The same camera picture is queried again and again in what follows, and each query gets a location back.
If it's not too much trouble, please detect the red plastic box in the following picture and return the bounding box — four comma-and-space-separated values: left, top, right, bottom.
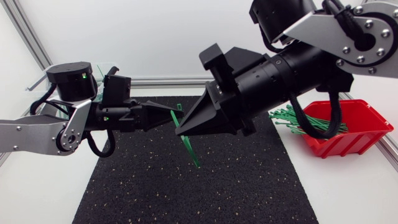
298, 99, 395, 159

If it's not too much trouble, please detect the clear plastic bin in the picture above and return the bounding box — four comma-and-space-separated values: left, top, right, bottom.
25, 62, 119, 104

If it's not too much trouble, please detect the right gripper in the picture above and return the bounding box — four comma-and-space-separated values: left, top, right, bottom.
175, 80, 256, 138

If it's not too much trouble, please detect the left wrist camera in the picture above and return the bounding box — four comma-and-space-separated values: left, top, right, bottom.
101, 66, 132, 108

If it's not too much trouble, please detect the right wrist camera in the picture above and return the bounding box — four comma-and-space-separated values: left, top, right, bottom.
198, 43, 272, 91

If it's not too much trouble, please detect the bundle of green cable ties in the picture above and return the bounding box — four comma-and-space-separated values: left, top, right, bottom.
268, 105, 349, 136

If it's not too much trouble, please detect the black speckled mat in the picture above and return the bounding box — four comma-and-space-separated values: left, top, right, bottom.
72, 95, 320, 224

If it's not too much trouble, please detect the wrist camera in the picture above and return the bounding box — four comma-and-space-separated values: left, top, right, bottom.
101, 66, 132, 108
198, 43, 272, 91

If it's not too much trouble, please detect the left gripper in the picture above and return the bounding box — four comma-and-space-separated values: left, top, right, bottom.
98, 98, 185, 133

